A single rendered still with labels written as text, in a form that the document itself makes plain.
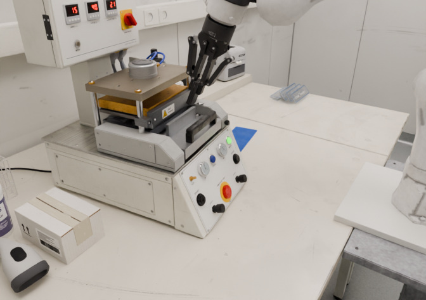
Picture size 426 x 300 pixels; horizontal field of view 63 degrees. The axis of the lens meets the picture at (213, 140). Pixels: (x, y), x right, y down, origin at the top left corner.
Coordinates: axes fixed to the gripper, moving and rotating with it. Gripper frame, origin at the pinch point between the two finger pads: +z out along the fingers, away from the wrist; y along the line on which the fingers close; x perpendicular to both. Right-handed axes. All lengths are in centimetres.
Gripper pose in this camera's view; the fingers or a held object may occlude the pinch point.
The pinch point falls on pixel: (194, 92)
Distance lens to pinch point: 94.4
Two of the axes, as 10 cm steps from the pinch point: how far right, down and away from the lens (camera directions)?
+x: 4.3, -3.9, 8.1
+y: 8.3, 5.2, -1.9
